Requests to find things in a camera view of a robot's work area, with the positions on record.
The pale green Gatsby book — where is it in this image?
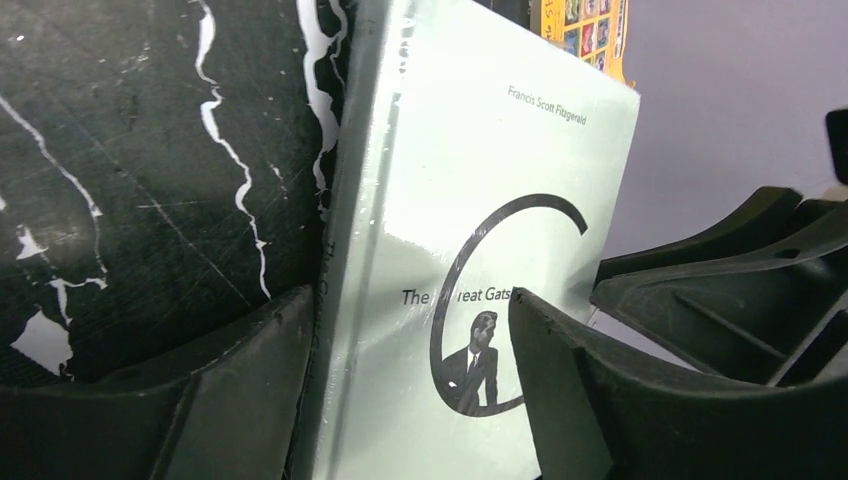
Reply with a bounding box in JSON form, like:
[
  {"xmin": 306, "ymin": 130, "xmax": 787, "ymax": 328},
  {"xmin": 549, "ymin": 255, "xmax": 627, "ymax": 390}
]
[{"xmin": 291, "ymin": 1, "xmax": 640, "ymax": 479}]

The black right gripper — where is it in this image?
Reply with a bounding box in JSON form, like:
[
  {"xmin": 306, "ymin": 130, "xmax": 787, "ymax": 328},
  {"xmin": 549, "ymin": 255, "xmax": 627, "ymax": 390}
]
[{"xmin": 592, "ymin": 109, "xmax": 848, "ymax": 387}]

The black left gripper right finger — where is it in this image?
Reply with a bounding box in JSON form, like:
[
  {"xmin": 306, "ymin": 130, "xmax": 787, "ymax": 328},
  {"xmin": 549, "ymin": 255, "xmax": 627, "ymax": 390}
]
[{"xmin": 508, "ymin": 288, "xmax": 847, "ymax": 479}]

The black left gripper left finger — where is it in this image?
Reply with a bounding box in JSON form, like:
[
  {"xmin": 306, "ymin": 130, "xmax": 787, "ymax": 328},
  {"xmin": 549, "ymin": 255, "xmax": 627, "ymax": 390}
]
[{"xmin": 1, "ymin": 286, "xmax": 315, "ymax": 479}]

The yellow picture cover book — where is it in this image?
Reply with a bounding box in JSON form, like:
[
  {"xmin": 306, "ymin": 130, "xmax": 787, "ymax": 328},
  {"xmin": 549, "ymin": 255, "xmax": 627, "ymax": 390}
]
[{"xmin": 528, "ymin": 0, "xmax": 635, "ymax": 87}]

